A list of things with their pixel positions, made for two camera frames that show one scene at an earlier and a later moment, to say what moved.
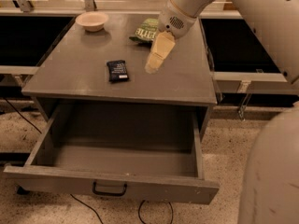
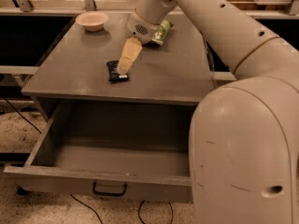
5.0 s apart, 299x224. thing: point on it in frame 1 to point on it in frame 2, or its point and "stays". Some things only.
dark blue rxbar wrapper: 118,71 stays
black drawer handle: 109,194 stays
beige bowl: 92,21 stays
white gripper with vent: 173,21 to 140,29
